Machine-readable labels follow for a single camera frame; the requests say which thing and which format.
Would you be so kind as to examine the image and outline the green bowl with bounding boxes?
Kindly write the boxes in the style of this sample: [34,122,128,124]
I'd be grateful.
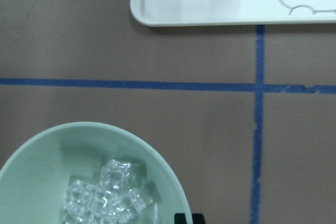
[1,122,192,223]

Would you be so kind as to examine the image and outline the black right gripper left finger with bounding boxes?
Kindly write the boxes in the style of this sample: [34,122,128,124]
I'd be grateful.
[174,213,187,224]

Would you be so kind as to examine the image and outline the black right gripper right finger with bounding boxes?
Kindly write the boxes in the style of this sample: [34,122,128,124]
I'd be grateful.
[192,213,206,224]

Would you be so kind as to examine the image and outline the ice cubes in green bowl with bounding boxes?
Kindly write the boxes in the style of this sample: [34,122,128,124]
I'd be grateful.
[59,159,150,223]

